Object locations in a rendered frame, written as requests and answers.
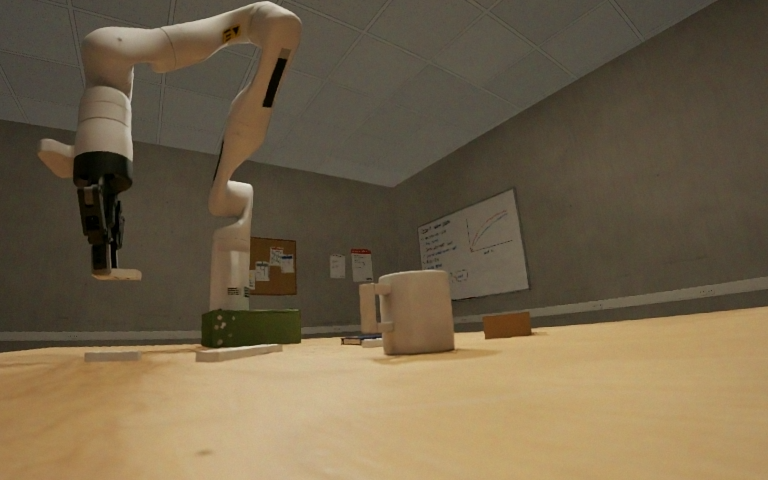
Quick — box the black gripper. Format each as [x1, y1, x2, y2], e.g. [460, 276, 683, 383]
[73, 151, 133, 276]

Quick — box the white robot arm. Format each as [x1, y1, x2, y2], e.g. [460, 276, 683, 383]
[37, 1, 302, 311]

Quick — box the beige mug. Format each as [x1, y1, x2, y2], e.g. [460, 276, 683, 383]
[359, 270, 455, 355]

